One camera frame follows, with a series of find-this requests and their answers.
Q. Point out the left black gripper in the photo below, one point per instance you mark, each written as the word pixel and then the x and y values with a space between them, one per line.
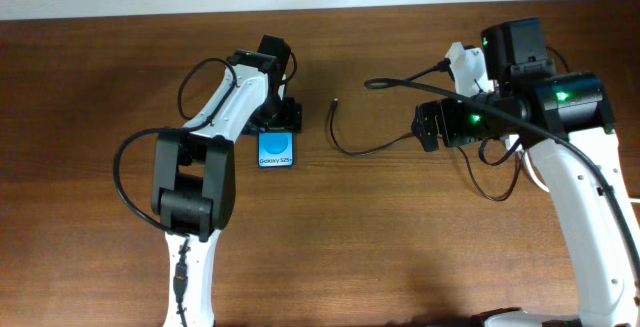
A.
pixel 289 121

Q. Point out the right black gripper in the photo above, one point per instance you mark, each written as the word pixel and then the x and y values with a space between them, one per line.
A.
pixel 426 126

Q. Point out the blue Galaxy smartphone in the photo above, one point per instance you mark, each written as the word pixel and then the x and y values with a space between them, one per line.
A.
pixel 275 149

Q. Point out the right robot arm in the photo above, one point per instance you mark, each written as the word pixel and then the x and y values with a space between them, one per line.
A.
pixel 508 88

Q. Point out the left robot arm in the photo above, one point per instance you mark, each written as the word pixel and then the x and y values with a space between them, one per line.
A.
pixel 194 190

